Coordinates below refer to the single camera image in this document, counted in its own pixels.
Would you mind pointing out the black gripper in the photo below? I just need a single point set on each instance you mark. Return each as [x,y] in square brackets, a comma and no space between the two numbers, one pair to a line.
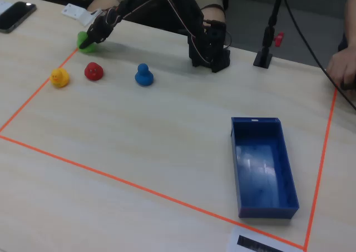
[95,31]

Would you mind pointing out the green rubber duck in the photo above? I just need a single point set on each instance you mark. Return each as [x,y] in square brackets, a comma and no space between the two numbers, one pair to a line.
[89,49]

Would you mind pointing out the person's bare forearm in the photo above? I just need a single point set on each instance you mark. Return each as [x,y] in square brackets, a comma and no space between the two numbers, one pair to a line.
[351,18]

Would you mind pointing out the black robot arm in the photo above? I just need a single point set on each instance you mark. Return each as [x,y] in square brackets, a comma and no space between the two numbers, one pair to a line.
[211,49]

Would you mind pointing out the red rubber duck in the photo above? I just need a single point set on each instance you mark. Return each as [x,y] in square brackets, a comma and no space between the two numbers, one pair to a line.
[94,71]

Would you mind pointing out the yellow rubber duck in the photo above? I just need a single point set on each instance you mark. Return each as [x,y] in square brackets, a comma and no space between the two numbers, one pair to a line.
[61,78]

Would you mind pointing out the blue rubber duck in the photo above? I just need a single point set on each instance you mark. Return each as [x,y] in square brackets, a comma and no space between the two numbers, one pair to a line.
[144,76]

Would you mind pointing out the blue rectangular plastic box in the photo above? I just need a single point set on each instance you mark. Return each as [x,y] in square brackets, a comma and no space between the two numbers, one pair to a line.
[258,165]

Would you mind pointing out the person's bare hand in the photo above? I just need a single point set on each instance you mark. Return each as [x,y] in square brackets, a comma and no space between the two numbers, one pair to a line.
[342,65]

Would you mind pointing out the black smartphone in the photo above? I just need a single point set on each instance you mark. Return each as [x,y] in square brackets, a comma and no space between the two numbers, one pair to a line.
[15,17]

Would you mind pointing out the red clamp knob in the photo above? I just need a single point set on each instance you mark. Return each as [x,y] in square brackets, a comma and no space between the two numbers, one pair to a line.
[279,38]

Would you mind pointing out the white paper with black stripe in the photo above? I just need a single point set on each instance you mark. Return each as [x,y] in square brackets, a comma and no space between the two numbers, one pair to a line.
[233,241]

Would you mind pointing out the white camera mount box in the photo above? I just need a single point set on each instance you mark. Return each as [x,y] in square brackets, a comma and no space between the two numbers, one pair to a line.
[78,12]

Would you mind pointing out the black camera stand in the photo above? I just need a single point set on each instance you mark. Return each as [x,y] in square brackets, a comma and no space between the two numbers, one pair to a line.
[262,58]

